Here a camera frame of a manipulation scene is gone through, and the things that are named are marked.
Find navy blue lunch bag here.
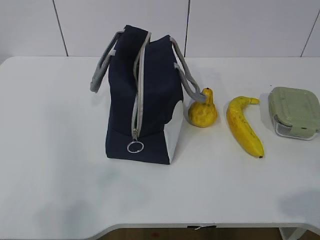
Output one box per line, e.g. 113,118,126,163
90,25,207,165

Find yellow banana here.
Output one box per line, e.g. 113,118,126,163
226,96,265,159

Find green lidded glass container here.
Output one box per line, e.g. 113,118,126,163
268,86,320,141

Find yellow pear-shaped gourd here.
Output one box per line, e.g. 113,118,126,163
188,87,218,128

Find black tape on table edge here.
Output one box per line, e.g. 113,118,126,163
186,225,217,231

